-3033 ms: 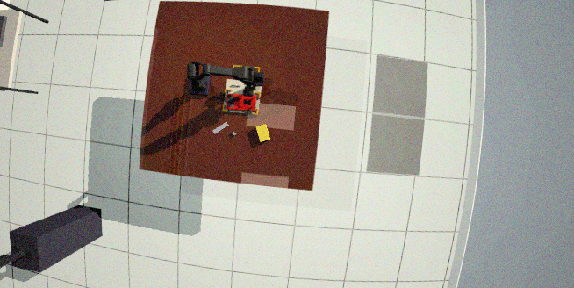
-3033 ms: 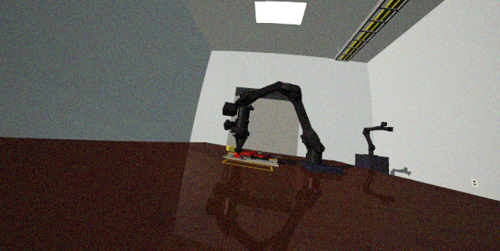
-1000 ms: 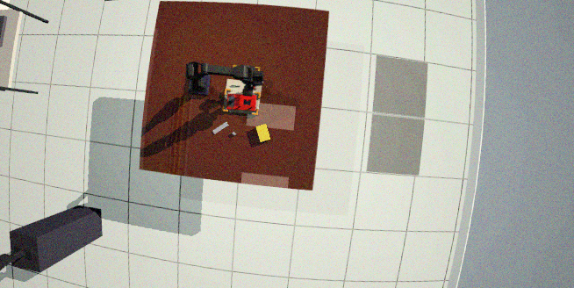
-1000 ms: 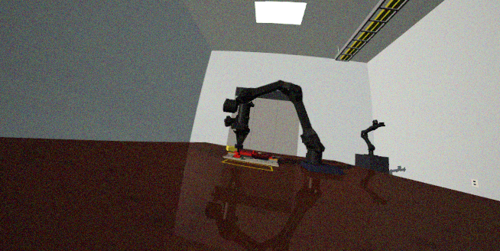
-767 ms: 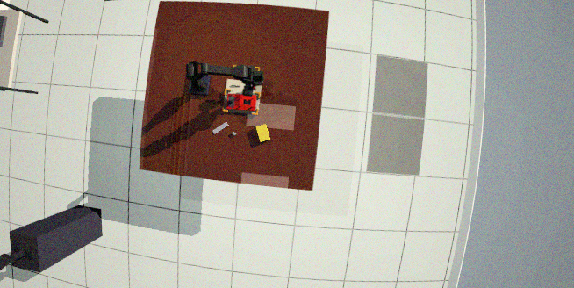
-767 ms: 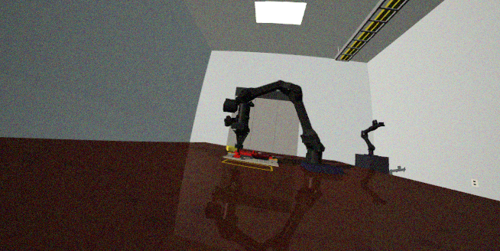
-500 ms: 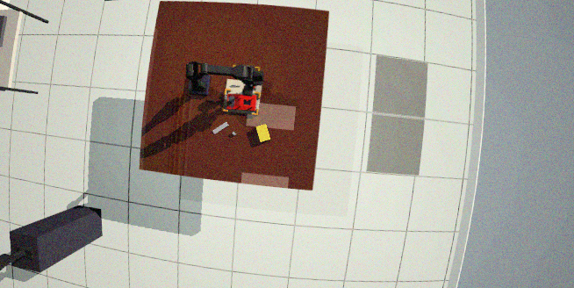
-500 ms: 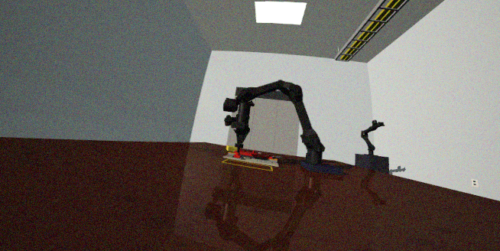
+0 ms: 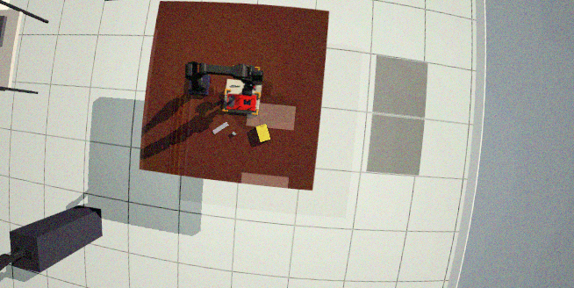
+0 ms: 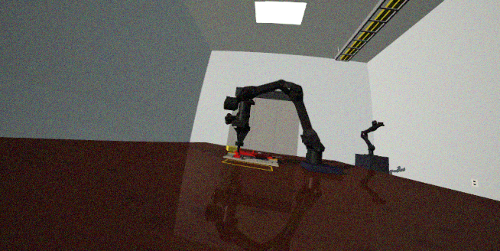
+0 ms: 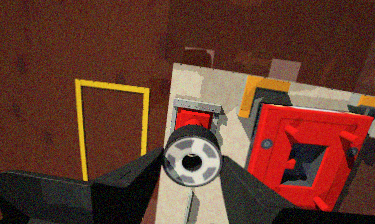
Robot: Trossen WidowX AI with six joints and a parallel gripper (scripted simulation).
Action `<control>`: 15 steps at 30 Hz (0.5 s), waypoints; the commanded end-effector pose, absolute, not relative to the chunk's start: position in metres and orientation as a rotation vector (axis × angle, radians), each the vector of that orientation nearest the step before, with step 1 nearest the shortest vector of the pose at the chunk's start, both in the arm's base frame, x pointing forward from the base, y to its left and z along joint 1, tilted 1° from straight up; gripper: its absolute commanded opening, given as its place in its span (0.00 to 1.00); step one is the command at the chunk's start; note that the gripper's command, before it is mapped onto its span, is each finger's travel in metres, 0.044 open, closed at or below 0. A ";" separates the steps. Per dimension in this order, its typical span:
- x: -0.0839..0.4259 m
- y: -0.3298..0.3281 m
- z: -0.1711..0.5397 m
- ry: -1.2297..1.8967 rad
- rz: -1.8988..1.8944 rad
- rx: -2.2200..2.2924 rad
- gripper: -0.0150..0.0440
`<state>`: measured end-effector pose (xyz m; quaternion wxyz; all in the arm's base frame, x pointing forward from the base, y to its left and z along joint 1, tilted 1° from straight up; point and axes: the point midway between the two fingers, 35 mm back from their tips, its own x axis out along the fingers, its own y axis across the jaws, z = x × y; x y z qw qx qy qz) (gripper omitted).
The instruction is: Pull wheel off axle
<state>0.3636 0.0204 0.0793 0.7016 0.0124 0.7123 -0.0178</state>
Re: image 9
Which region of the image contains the yellow rectangular block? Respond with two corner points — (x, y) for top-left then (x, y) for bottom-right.
(256, 124), (270, 142)

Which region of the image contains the beige flat slab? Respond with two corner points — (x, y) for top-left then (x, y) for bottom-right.
(222, 79), (262, 115)

